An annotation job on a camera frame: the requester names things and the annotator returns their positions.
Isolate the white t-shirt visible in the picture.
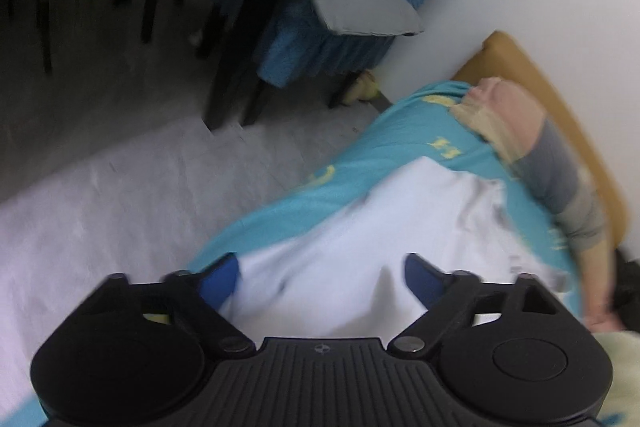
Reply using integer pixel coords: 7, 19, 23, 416
221, 157, 572, 343

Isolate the teal patterned bed sheet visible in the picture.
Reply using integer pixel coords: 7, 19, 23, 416
0, 80, 584, 427

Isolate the striped pillow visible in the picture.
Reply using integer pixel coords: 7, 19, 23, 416
450, 77, 624, 333

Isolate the black clothing pile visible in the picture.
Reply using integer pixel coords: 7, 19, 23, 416
613, 248, 640, 333

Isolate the green fleece blanket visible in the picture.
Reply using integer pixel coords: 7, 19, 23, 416
596, 332, 640, 427

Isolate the tan headboard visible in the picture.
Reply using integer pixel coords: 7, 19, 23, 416
452, 30, 630, 246

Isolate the grey seat cushion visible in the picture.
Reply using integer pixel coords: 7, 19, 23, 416
311, 0, 423, 37

